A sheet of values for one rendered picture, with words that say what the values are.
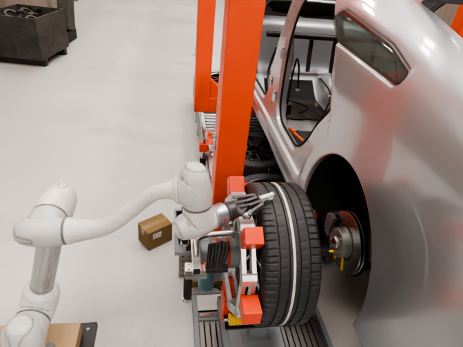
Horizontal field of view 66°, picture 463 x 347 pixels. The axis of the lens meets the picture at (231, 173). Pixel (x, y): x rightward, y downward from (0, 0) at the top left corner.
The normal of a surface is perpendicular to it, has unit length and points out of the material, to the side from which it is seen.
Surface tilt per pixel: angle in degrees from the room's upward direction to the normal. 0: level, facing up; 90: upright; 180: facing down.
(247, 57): 90
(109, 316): 0
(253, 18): 90
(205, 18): 90
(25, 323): 6
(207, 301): 0
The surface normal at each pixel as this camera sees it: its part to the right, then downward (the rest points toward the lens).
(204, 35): 0.14, 0.54
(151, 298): 0.09, -0.84
